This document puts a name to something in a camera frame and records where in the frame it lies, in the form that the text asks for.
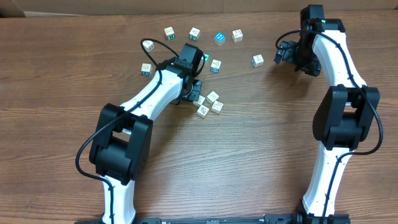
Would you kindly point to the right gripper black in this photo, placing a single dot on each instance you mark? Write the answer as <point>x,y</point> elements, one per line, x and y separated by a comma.
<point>286,55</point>

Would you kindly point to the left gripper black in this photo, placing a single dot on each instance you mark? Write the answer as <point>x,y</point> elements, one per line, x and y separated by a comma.
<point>195,91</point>

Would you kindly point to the block green F side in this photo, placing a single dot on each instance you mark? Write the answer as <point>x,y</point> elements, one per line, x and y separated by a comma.
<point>200,101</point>

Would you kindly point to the block yellow C side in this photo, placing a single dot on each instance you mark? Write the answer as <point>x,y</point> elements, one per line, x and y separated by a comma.
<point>212,97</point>

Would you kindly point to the block plain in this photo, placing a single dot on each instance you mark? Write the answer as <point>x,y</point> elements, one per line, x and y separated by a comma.
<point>203,111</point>
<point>148,45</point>

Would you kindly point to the block green R number five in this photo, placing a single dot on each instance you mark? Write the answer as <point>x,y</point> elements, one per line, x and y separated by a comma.
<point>217,107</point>

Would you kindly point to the umbrella block blue side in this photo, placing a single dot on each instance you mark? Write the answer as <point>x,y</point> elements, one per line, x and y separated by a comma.
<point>215,66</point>

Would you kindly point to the block blue T side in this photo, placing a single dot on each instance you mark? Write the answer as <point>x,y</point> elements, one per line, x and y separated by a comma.
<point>257,60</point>

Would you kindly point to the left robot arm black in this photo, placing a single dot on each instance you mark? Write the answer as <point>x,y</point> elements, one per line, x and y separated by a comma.
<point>120,146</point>

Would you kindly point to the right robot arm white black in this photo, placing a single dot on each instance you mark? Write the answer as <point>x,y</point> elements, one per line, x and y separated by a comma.
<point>345,115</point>

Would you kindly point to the green top 4 block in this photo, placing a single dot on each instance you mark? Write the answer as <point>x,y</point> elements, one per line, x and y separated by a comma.
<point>207,57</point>

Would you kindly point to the block blue D side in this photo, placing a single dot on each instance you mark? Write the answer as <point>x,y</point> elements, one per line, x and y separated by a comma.
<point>146,69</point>

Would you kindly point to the block green J side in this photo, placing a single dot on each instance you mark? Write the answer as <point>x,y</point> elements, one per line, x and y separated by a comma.
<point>194,34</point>

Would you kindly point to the blue top block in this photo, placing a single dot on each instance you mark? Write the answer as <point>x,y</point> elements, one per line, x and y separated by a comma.
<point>219,39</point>

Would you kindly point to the block green R side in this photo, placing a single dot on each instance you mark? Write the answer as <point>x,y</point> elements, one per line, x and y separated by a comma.
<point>169,33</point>

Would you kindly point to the block yellow O side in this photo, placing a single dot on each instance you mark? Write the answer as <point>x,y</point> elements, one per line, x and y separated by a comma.
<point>237,35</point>

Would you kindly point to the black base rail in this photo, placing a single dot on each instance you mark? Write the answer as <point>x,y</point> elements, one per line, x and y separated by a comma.
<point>217,221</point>

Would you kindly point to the cardboard backdrop wall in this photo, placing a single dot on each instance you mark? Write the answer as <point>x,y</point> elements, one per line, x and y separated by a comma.
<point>27,8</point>

